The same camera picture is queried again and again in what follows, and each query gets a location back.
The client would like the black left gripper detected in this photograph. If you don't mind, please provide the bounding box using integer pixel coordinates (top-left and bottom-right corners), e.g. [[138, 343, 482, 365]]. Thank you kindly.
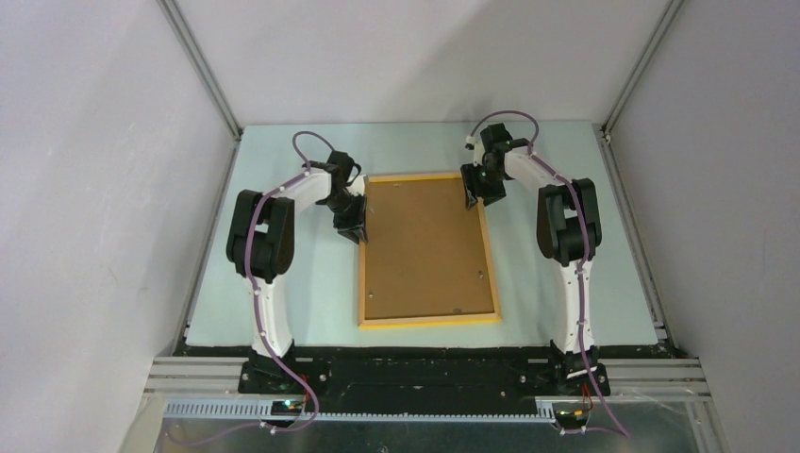
[[322, 191, 368, 244]]

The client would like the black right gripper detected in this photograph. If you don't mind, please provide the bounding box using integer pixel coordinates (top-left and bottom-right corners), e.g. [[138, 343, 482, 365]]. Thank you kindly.
[[461, 160, 507, 210]]

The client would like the brown cardboard backing board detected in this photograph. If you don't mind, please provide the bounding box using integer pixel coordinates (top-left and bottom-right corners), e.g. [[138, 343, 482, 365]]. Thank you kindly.
[[363, 177, 496, 321]]

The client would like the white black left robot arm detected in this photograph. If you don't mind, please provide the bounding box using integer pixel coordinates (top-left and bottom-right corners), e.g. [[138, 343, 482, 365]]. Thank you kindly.
[[225, 150, 368, 394]]

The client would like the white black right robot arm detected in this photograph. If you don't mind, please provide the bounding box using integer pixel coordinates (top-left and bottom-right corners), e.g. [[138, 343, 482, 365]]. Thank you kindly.
[[459, 124, 602, 394]]

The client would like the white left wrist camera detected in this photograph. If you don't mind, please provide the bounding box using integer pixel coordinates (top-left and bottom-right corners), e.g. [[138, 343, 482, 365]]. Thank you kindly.
[[347, 176, 366, 196]]

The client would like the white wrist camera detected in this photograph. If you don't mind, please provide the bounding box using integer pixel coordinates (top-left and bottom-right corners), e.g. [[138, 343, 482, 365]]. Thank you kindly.
[[465, 134, 486, 167], [347, 176, 366, 196]]

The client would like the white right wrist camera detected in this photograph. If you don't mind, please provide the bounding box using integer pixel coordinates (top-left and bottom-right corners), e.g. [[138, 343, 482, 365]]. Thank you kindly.
[[465, 134, 486, 167]]

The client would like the aluminium corner post right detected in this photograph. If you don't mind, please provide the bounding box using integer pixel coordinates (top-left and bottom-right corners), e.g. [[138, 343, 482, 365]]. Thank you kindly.
[[600, 0, 686, 143]]

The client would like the aluminium corner post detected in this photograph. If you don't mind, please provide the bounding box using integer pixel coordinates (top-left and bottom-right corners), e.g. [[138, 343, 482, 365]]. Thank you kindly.
[[600, 0, 686, 143], [157, 0, 243, 142]]

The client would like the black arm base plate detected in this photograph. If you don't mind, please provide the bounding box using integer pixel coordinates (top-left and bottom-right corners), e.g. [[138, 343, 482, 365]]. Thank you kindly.
[[238, 346, 610, 416]]

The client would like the grey slotted cable duct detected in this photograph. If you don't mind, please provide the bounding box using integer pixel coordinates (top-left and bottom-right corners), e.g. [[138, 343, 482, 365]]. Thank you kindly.
[[164, 398, 556, 424]]

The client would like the aluminium front rail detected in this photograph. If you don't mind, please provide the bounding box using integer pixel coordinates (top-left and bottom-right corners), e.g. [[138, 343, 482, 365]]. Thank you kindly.
[[144, 358, 711, 410]]

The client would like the aluminium corner post left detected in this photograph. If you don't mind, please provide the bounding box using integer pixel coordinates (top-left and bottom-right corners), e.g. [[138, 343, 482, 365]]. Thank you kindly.
[[157, 0, 243, 142]]

